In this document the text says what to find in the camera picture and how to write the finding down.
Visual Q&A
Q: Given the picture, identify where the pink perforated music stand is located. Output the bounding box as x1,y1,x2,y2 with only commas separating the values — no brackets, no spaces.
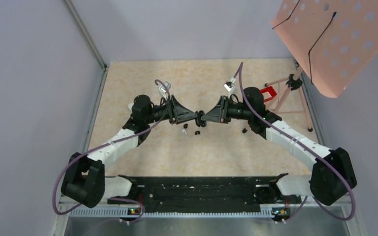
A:
264,0,378,132

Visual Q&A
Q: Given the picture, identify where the white charging case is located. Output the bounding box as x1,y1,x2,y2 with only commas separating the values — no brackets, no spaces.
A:
127,103,134,112

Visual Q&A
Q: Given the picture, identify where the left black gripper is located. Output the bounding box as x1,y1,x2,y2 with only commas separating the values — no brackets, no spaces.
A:
145,94,197,124

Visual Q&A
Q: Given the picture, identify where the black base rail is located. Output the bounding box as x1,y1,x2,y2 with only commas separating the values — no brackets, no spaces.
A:
62,176,353,225

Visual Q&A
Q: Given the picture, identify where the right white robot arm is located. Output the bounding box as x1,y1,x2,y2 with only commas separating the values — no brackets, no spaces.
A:
201,87,357,206

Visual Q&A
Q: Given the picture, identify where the black earbud charging case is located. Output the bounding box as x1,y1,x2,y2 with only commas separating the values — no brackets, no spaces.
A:
195,110,207,128

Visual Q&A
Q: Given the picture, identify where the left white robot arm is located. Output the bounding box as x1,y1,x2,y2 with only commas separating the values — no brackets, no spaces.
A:
61,95,205,208

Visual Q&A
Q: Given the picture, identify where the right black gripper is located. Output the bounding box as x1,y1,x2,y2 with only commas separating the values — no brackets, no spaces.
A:
203,95,253,123

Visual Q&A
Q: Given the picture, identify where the red square box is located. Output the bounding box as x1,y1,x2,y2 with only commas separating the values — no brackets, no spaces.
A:
260,87,277,103

